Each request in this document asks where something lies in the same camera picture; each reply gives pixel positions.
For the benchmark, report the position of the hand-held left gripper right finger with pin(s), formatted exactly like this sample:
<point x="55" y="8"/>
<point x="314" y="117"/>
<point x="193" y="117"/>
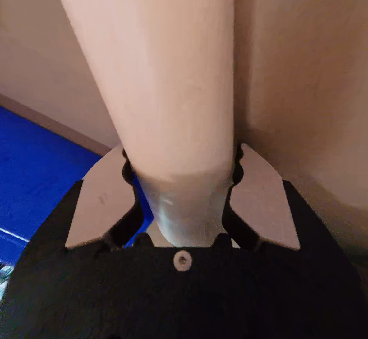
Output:
<point x="264" y="201"/>

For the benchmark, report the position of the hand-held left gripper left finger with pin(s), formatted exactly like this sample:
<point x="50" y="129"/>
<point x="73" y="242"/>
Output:
<point x="100" y="201"/>

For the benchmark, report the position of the blue plastic bin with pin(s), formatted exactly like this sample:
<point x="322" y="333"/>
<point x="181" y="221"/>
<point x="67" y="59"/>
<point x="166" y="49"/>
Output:
<point x="34" y="172"/>

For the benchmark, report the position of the white cylinder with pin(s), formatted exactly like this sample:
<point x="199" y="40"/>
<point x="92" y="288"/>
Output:
<point x="161" y="85"/>

